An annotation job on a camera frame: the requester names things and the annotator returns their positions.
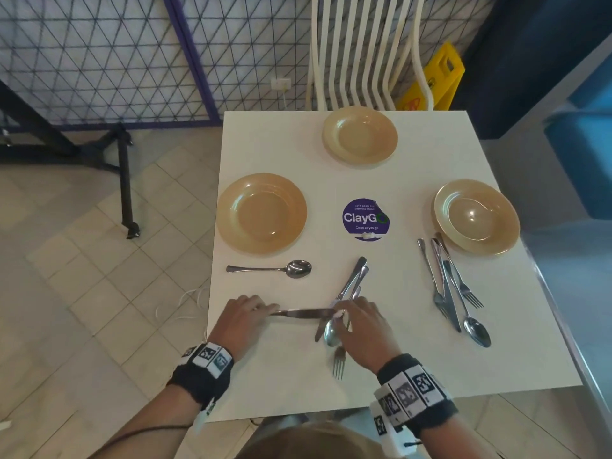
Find person's right hand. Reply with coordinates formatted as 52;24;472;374
332;296;402;375

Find person's left hand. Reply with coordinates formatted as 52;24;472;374
208;295;281;363

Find silver table knife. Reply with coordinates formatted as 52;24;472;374
314;256;368;343
431;238;463;333
269;308;343;320

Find person's right forearm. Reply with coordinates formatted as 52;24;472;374
420;420;500;459

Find person's left forearm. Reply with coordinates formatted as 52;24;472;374
90;383;204;459

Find silver spoon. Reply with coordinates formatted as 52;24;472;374
442;260;492;349
324;266;370;348
226;260;313;280

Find silver fork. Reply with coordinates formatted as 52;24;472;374
417;238;450;319
435;232;485;310
332;286;362;381

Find black marker wristband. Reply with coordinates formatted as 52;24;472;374
369;354;460;457
166;342;235;419

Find tan round plate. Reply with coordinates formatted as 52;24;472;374
322;106;399;166
215;173;308;256
433;178;521;257

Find purple round sticker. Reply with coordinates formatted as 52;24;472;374
342;198;391;242

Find black metal stand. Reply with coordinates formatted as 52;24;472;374
0;78;141;240

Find grey metal-edged table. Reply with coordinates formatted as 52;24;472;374
519;219;612;421

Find yellow wet floor sign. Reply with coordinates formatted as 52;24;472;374
395;41;466;112

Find white slatted chair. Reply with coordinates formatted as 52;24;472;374
305;0;435;112

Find blue bench seat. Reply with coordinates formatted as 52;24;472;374
544;67;612;221

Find white cable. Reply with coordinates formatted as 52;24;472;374
155;285;211;323

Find thin black cable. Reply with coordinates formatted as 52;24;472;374
89;424;193;459

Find blue framed wire mesh fence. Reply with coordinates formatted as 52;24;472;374
0;0;499;133

